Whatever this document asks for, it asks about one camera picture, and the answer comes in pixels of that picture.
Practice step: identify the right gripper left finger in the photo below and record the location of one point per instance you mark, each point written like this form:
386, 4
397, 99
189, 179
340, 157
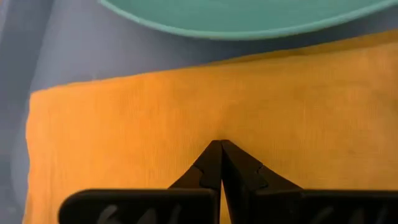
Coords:
211, 174

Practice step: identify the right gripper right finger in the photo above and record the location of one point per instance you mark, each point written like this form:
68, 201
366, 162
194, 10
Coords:
239, 177

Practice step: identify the orange cloth napkin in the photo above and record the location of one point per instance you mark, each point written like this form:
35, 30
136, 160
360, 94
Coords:
124, 133

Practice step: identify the green plate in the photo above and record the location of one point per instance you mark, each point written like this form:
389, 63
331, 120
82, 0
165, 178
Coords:
248, 15

